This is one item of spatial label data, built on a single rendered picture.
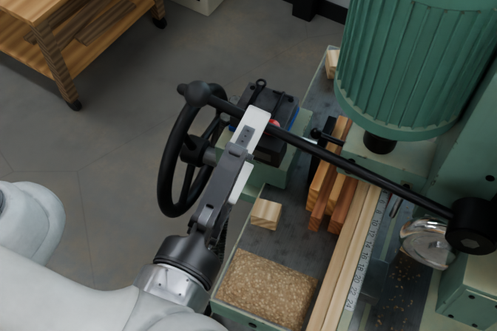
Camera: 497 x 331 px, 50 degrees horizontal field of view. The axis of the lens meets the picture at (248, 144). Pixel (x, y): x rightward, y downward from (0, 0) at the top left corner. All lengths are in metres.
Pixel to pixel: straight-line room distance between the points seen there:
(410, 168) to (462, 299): 0.21
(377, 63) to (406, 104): 0.07
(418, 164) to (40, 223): 0.68
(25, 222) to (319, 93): 0.60
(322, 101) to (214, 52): 1.38
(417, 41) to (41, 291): 0.41
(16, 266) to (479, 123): 0.50
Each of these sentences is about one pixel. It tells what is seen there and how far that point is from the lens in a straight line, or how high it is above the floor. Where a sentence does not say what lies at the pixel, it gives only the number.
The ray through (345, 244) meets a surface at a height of 0.94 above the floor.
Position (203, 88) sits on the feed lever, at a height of 1.22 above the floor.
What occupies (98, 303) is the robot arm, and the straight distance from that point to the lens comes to 0.43.
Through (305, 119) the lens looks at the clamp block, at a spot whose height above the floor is 0.96.
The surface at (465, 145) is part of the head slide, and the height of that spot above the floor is 1.18.
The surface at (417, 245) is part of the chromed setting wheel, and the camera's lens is 0.81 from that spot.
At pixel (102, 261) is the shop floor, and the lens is 1.91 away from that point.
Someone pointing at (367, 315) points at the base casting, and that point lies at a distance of 0.98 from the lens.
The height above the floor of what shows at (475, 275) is 1.08.
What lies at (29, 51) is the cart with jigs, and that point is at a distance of 2.31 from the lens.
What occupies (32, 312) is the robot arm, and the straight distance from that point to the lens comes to 0.43.
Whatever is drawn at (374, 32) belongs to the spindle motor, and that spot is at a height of 1.32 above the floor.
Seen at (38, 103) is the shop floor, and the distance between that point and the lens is 2.36.
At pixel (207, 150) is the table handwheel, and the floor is 0.83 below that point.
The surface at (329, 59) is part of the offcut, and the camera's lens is 1.08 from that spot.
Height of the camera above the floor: 1.72
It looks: 56 degrees down
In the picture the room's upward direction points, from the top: straight up
